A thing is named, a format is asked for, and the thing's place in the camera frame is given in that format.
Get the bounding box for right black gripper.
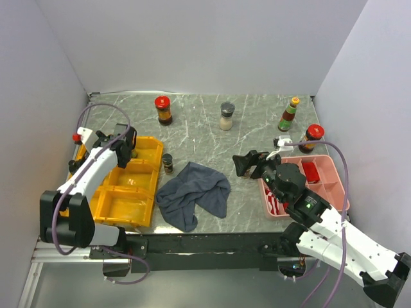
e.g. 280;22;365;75
232;149;287;203

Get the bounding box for pink compartment tray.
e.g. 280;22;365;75
258;155;345;221

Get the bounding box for red lid sauce jar left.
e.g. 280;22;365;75
154;96;173;126

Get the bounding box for small black lid spice jar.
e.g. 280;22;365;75
162;153;174;175

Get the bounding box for yellow compartment organizer tray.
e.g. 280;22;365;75
70;136;163;228

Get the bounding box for round black cap dark bottle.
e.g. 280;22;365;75
68;160;81;175

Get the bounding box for yellow cap chili sauce bottle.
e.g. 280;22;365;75
277;97;300;132

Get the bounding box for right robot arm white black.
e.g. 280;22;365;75
232;150;410;307

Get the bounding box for aluminium frame rail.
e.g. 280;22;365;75
18;239;127;308

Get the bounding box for red lid sauce jar right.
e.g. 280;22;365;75
299;124;325;153

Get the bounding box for salt grinder black top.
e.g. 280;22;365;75
220;101;235;131

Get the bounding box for purple cable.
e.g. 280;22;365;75
284;142;349;308
51;102;150;286

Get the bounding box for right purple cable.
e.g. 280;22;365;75
284;142;349;308

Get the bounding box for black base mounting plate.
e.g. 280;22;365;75
89;232;309;278

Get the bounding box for dark blue cloth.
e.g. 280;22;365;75
155;162;231;232

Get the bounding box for red white striped packet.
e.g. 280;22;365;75
265;189;284;216

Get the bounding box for red lid sauce jar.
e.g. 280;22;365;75
299;124;325;153
154;96;173;126

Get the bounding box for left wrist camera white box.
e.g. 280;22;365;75
72;127;95;148

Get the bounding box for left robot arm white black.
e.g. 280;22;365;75
40;124;137;258

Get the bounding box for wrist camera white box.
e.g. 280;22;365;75
266;135;293;160
72;127;95;148

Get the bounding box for red packet in tray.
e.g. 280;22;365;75
302;162;320;184

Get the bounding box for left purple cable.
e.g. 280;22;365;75
51;102;150;286

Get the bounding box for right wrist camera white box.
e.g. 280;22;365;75
266;135;293;160

